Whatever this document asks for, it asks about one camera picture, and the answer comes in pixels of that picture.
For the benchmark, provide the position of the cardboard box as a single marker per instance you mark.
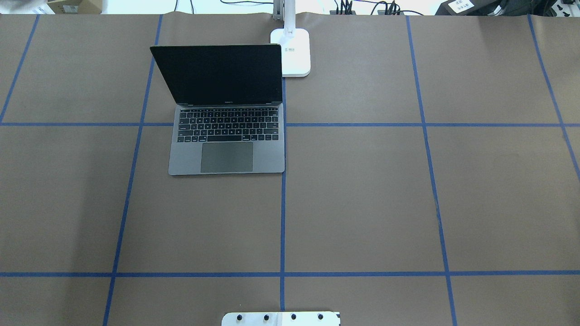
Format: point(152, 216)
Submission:
point(76, 6)

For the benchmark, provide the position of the aluminium frame post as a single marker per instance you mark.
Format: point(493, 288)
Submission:
point(278, 10)

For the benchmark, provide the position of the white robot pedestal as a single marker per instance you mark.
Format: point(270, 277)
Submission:
point(300, 318)

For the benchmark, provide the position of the grey laptop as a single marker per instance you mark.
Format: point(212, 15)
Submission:
point(229, 114)

